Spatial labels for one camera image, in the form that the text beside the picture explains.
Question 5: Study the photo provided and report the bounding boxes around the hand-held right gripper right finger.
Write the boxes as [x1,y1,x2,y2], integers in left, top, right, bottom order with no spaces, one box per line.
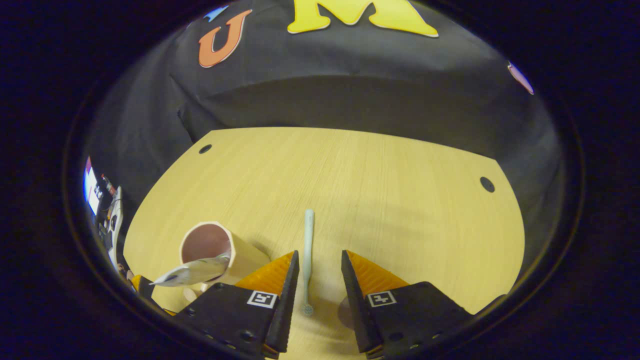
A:
[341,250,473,360]

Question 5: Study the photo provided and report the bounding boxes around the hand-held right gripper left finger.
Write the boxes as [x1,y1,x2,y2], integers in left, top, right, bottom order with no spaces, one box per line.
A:
[175,250,301,360]

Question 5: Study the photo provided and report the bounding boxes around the brown round coaster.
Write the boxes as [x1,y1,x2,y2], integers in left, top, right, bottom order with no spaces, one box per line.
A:
[337,295,357,330]

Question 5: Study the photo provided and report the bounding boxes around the white toothpaste tube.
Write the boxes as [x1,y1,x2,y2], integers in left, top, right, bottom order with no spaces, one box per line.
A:
[149,254,232,288]

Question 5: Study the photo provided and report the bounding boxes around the beige cup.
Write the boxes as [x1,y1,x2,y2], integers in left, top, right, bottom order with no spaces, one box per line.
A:
[179,221,271,303]

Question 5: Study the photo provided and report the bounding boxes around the wooden desktop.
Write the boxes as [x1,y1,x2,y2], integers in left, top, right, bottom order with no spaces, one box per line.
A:
[122,126,526,360]

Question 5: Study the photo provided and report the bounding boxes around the white side table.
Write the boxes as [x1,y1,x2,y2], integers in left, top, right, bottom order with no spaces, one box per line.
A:
[107,186,125,271]

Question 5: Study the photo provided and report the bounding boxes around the computer monitor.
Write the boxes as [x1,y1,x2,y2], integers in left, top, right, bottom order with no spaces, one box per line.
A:
[83,156,101,216]

